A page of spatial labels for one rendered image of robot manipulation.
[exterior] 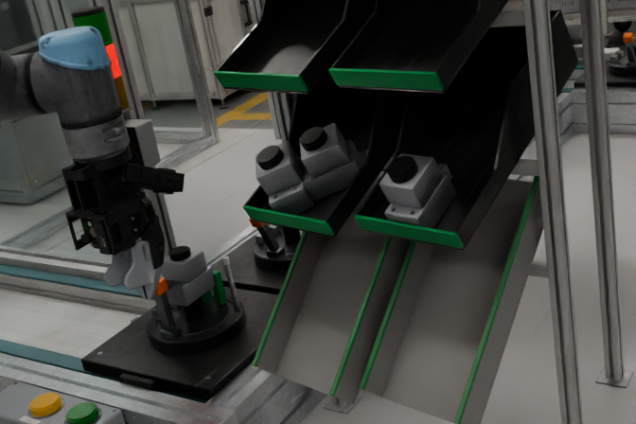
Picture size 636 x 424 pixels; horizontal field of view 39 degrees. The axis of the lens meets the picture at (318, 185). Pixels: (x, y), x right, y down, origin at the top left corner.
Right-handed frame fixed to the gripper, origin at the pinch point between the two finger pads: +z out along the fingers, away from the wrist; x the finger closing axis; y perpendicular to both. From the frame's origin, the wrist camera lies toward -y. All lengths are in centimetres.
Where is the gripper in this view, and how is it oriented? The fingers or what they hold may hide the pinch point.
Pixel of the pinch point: (150, 287)
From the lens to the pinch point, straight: 121.6
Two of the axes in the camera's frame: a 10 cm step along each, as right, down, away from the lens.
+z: 1.7, 9.3, 3.4
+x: 8.3, 0.5, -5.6
